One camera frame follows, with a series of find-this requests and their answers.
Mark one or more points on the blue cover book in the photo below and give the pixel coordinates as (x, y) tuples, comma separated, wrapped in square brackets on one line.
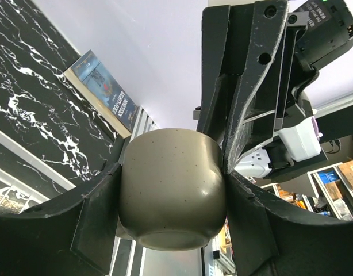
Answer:
[(97, 85)]

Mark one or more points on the beige mug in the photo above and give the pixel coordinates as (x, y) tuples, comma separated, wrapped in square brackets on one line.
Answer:
[(172, 193)]

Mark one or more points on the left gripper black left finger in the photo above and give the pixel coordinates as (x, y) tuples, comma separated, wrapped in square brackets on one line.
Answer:
[(71, 234)]

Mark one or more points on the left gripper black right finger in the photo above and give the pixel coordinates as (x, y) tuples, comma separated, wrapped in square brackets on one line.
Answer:
[(273, 237)]

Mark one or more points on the storage shelf with boxes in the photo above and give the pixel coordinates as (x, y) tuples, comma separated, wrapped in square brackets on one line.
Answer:
[(321, 187)]

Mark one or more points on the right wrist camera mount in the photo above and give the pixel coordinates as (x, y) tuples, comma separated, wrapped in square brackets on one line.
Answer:
[(302, 140)]

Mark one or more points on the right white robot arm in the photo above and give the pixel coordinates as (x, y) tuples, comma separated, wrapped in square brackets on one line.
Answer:
[(257, 60)]

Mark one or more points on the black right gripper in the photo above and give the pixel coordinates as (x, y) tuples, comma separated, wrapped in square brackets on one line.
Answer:
[(241, 41)]

